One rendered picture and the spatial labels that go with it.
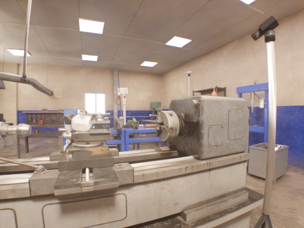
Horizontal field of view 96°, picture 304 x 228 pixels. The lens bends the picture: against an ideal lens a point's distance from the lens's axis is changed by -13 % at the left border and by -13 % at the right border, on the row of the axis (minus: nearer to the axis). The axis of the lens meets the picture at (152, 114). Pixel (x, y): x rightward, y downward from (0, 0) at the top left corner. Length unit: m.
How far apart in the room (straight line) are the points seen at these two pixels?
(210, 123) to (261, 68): 3.72
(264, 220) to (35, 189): 1.04
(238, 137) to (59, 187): 1.35
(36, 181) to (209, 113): 1.17
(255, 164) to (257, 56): 2.88
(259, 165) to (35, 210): 3.12
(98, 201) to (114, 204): 0.10
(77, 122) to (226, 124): 1.78
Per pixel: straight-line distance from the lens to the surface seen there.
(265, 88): 4.10
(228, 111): 1.41
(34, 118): 5.49
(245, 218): 1.83
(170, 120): 1.21
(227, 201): 1.55
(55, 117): 5.36
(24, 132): 1.20
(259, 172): 3.33
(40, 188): 0.98
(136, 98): 8.61
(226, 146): 1.43
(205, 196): 1.40
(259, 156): 3.26
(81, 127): 2.26
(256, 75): 4.89
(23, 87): 8.79
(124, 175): 0.96
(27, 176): 1.13
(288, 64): 4.55
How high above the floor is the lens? 1.21
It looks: 1 degrees down
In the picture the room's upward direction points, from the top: straight up
